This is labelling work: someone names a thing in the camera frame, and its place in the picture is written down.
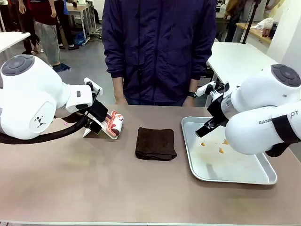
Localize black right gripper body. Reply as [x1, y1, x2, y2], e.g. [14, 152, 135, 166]
[207, 98, 229, 124]

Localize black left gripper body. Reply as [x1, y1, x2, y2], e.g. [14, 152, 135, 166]
[88, 101, 109, 122]

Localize pink handled lint roller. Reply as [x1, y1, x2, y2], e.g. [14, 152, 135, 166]
[104, 110, 125, 137]

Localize person's left forearm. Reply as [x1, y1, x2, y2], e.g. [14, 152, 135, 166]
[188, 79, 198, 94]

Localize person's right forearm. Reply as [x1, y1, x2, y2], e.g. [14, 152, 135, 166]
[112, 77, 125, 99]

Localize person's left hand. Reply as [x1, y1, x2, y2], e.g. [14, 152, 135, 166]
[182, 96, 195, 107]

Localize blue jeans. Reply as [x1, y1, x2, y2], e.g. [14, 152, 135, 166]
[127, 97, 186, 107]

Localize metal baking tray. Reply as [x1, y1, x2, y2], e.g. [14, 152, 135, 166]
[180, 116, 278, 185]

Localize dark brown folded towel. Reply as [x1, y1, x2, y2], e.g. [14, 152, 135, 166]
[135, 127, 178, 162]

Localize large white table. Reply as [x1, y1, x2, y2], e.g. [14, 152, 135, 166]
[206, 41, 286, 108]

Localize blue floor mat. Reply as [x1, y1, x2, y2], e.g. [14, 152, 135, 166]
[53, 63, 71, 73]

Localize blue plastic bag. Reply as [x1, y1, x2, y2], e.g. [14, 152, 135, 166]
[74, 32, 87, 47]

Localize wooden top workbench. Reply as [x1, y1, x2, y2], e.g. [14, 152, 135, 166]
[236, 22, 273, 54]

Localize person in navy jacket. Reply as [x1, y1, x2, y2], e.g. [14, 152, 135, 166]
[101, 0, 217, 104]

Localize bystander in black trousers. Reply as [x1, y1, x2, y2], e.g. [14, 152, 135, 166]
[55, 0, 80, 51]

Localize black tripod pole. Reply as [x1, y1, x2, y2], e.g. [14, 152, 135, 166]
[241, 0, 259, 45]

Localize bystander in dark red shirt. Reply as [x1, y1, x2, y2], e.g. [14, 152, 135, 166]
[30, 0, 62, 66]

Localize bystander in brown jacket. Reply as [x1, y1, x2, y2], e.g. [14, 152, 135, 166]
[222, 0, 246, 42]

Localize dark bottle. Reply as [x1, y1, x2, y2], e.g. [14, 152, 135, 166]
[268, 21, 279, 40]

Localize white crumpled plastic bag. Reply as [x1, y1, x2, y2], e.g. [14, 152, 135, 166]
[251, 17, 275, 31]

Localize wooden desk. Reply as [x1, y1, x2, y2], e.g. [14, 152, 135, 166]
[65, 3, 97, 36]

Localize white side table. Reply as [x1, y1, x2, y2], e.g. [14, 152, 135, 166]
[0, 32, 31, 54]

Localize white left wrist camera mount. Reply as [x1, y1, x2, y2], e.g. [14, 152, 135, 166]
[83, 77, 103, 95]

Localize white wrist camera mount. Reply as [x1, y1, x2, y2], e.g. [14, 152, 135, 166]
[83, 77, 103, 95]
[196, 81, 217, 97]

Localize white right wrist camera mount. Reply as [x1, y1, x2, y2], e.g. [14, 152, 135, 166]
[196, 81, 217, 97]

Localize black braided cable sleeve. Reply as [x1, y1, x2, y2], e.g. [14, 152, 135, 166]
[0, 113, 91, 144]

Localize black strap on arm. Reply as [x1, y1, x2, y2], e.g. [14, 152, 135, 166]
[265, 115, 301, 158]

